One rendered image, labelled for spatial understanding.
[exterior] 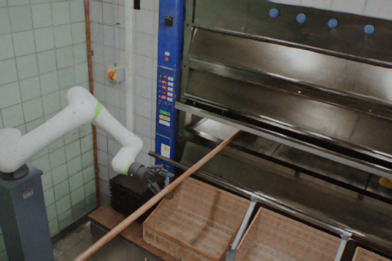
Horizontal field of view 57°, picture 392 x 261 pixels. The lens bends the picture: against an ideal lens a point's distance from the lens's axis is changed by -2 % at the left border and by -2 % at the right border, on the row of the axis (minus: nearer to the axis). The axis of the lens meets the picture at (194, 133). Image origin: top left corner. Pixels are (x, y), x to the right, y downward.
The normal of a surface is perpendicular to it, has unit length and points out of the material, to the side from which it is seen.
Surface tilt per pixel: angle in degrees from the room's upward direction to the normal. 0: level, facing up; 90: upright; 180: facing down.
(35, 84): 90
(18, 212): 90
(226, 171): 70
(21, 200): 90
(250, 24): 90
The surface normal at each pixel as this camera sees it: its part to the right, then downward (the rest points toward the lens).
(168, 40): -0.54, 0.36
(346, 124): -0.48, 0.03
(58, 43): 0.84, 0.30
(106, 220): 0.07, -0.88
